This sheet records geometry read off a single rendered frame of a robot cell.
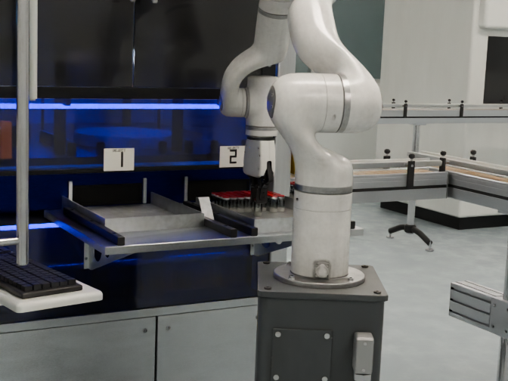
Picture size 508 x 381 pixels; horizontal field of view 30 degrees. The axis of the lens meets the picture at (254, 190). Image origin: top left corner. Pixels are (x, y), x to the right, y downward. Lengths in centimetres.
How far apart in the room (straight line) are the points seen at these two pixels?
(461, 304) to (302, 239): 147
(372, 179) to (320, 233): 118
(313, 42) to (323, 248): 43
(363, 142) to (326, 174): 668
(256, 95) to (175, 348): 77
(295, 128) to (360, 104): 14
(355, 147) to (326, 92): 665
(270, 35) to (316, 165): 57
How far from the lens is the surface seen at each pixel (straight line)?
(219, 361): 281
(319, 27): 201
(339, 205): 192
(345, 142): 846
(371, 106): 191
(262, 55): 240
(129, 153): 255
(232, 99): 244
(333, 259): 194
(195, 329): 274
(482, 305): 325
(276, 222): 234
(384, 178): 310
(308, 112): 187
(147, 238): 223
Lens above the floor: 134
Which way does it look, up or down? 9 degrees down
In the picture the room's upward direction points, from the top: 2 degrees clockwise
